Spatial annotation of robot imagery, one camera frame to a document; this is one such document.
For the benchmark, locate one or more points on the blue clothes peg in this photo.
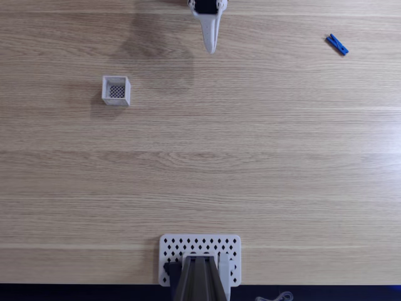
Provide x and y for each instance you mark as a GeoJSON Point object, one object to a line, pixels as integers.
{"type": "Point", "coordinates": [337, 45]}

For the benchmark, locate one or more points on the small white slatted crate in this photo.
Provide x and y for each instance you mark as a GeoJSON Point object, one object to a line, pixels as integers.
{"type": "Point", "coordinates": [116, 91]}

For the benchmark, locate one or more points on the black clamp block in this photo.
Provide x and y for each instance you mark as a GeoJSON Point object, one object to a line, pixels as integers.
{"type": "Point", "coordinates": [172, 269]}

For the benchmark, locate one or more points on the white perforated base plate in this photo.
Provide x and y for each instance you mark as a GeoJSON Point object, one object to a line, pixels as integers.
{"type": "Point", "coordinates": [200, 243]}

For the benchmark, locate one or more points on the dark metal camera post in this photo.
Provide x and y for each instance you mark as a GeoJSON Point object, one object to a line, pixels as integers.
{"type": "Point", "coordinates": [200, 282]}

